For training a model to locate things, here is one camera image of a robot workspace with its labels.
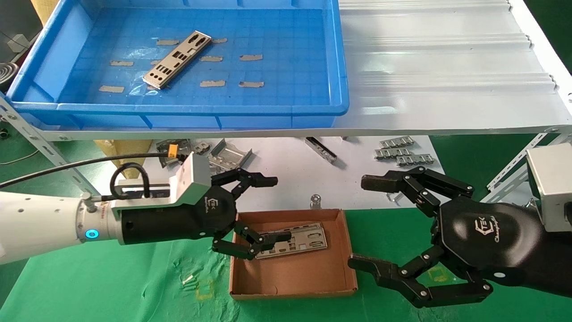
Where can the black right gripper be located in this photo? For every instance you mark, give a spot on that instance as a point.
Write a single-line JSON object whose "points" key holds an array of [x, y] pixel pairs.
{"points": [[491, 241]]}

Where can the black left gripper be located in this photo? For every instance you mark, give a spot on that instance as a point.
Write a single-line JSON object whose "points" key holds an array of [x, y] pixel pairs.
{"points": [[178, 223]]}

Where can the silver metal I/O shield plate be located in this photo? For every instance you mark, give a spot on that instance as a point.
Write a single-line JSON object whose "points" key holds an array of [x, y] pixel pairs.
{"points": [[304, 237], [178, 64]]}

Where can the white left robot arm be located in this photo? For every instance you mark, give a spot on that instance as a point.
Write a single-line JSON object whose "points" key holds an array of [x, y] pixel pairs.
{"points": [[40, 223]]}

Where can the brown cardboard box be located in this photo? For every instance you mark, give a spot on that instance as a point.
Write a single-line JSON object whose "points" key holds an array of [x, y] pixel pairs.
{"points": [[290, 277]]}

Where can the blue plastic tray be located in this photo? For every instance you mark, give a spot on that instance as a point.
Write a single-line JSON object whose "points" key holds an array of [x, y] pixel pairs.
{"points": [[286, 67]]}

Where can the small white box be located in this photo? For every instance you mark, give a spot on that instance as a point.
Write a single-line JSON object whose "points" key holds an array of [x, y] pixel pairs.
{"points": [[18, 42]]}

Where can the small bent metal clip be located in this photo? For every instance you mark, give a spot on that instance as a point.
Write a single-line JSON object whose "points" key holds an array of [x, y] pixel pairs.
{"points": [[393, 198]]}

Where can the white paper sheet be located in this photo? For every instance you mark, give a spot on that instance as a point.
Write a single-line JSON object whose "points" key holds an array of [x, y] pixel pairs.
{"points": [[290, 179]]}

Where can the segmented metal strip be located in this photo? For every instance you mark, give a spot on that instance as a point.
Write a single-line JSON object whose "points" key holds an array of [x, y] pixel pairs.
{"points": [[393, 154], [415, 160], [397, 142]]}

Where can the small stamped metal clip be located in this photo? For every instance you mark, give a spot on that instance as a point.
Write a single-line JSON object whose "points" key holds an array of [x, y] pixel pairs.
{"points": [[202, 147]]}

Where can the grey stamped metal part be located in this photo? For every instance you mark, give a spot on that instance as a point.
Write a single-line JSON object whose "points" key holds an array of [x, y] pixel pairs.
{"points": [[163, 145]]}

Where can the slotted grey angle bar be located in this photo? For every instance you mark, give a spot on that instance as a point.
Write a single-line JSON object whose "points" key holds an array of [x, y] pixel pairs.
{"points": [[44, 147], [509, 175]]}

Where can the yellow woven bag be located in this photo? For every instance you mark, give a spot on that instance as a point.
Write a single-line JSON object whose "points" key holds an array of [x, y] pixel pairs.
{"points": [[129, 150]]}

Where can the white corrugated metal shelf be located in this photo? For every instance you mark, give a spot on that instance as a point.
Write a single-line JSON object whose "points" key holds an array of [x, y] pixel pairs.
{"points": [[447, 67]]}

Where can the grey spiral coil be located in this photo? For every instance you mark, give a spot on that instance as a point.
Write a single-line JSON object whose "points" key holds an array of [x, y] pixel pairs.
{"points": [[8, 76]]}

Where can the grey U-shaped metal bracket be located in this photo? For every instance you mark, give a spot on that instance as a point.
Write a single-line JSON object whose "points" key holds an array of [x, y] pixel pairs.
{"points": [[230, 156]]}

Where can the slender metal bracket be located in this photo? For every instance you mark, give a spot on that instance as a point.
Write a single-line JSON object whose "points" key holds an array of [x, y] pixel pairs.
{"points": [[321, 151]]}

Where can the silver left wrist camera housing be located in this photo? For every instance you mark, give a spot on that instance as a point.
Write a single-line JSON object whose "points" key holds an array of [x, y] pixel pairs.
{"points": [[194, 179]]}

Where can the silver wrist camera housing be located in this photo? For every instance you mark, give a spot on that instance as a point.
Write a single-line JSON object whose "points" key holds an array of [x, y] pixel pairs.
{"points": [[194, 179], [554, 188]]}

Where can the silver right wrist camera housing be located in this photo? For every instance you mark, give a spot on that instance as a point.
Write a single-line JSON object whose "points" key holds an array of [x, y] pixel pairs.
{"points": [[554, 188]]}

